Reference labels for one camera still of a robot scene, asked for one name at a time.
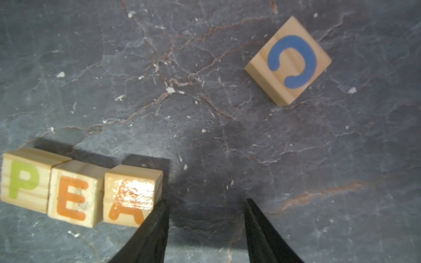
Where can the wooden block orange A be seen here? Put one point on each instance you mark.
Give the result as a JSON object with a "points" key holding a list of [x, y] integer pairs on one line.
{"points": [[130, 194]]}

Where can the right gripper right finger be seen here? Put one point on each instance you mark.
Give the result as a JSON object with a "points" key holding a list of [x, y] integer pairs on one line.
{"points": [[264, 243]]}

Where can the wooden block blue C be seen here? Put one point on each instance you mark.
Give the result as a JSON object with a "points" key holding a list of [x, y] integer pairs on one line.
{"points": [[288, 63]]}

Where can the wooden block green P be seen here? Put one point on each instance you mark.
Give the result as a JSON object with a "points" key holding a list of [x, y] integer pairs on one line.
{"points": [[25, 177]]}

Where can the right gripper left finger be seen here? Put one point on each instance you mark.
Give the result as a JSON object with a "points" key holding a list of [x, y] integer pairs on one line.
{"points": [[149, 242]]}

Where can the wooden block orange E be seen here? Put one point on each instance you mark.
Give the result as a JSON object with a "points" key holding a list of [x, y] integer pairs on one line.
{"points": [[76, 193]]}

